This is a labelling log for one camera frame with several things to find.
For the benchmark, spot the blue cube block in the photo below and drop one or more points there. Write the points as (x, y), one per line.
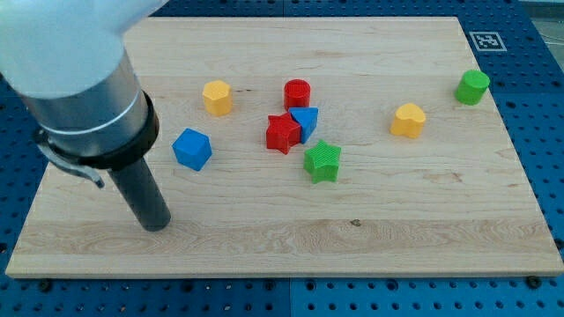
(192, 149)

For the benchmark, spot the yellow heart block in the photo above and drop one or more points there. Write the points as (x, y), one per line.
(409, 120)

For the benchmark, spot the blue triangle block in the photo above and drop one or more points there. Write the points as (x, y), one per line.
(307, 118)

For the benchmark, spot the red cylinder block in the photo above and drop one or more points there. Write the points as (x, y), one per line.
(296, 93)

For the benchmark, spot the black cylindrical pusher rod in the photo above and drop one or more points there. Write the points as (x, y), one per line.
(141, 192)

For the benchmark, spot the white fiducial marker tag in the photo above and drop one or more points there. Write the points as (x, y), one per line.
(487, 41)

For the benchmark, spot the grey cable clip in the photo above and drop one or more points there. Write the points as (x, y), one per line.
(70, 166)

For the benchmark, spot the red star block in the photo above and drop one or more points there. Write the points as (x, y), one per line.
(283, 132)

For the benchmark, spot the green star block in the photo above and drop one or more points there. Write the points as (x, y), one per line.
(322, 162)

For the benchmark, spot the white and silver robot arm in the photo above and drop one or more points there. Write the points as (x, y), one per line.
(67, 61)

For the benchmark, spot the yellow hexagon block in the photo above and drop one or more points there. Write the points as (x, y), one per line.
(218, 99)

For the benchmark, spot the light wooden board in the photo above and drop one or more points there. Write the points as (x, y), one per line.
(453, 202)

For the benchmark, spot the green cylinder block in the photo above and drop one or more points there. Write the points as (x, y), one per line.
(471, 87)

